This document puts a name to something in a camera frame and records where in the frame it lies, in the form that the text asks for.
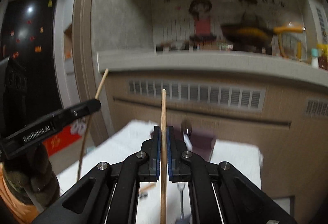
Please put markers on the orange cloth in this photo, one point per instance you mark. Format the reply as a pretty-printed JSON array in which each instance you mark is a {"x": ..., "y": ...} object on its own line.
[{"x": 21, "y": 212}]

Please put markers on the maroon plastic utensil caddy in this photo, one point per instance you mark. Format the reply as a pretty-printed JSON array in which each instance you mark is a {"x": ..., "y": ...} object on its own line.
[{"x": 202, "y": 143}]

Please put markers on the blue plastic spoon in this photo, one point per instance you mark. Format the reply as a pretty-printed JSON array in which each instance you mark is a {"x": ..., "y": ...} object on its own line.
[{"x": 186, "y": 220}]

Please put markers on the metal shovel-shaped spoon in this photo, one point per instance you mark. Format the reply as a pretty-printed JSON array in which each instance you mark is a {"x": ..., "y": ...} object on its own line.
[{"x": 181, "y": 187}]

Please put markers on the white table cloth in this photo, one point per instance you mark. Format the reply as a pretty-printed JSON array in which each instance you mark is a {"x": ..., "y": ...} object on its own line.
[{"x": 245, "y": 157}]

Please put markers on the dark pan yellow handle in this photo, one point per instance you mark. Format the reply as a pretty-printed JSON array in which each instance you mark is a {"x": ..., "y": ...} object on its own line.
[{"x": 242, "y": 35}]

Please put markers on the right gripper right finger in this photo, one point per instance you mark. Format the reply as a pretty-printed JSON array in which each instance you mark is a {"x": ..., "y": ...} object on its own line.
[{"x": 177, "y": 169}]

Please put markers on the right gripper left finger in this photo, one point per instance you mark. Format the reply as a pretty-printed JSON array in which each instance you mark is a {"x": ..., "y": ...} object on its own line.
[{"x": 149, "y": 170}]

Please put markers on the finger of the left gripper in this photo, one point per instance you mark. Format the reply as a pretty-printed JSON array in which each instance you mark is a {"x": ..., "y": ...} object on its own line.
[{"x": 81, "y": 109}]

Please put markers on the teal capped white bottle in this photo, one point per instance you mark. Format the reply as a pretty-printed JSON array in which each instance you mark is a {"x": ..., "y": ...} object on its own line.
[{"x": 315, "y": 58}]

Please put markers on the long grey vent grille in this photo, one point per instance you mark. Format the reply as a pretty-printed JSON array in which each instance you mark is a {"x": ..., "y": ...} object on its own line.
[{"x": 235, "y": 97}]

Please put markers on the grey kitchen countertop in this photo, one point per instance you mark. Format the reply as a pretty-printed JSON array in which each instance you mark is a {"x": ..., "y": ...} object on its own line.
[{"x": 229, "y": 61}]

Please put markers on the wooden chopstick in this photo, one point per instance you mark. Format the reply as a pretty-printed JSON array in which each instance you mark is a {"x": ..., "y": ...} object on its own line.
[
  {"x": 83, "y": 146},
  {"x": 163, "y": 159}
]

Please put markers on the small grey vent grille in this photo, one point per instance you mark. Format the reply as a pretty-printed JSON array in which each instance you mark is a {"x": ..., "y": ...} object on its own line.
[{"x": 316, "y": 107}]

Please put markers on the yellow container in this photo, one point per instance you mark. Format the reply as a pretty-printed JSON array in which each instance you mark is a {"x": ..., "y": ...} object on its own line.
[{"x": 323, "y": 53}]

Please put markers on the red floor mat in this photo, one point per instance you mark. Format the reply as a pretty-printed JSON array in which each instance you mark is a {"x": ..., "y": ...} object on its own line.
[{"x": 60, "y": 141}]

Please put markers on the white plastic spoon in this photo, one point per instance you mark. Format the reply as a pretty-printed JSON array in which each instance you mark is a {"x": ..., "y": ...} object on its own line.
[{"x": 188, "y": 143}]

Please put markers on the white slippers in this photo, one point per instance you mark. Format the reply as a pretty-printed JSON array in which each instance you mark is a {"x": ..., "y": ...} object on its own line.
[{"x": 79, "y": 127}]

